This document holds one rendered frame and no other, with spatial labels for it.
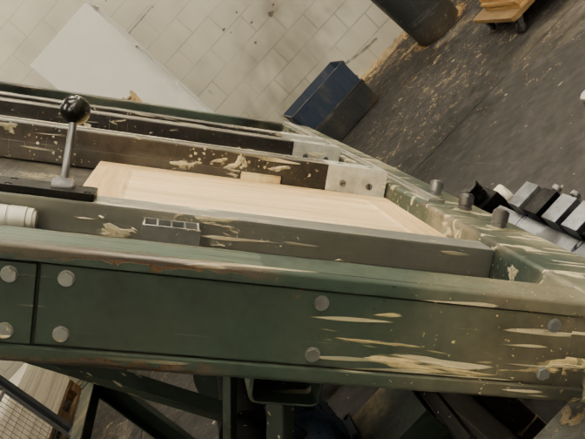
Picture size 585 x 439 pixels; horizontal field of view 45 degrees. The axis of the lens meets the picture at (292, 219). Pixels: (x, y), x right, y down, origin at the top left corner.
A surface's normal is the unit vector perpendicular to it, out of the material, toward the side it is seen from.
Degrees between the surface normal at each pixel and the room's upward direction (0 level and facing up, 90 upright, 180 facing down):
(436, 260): 90
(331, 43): 90
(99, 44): 90
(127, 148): 90
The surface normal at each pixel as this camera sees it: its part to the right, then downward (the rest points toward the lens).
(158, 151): 0.17, 0.22
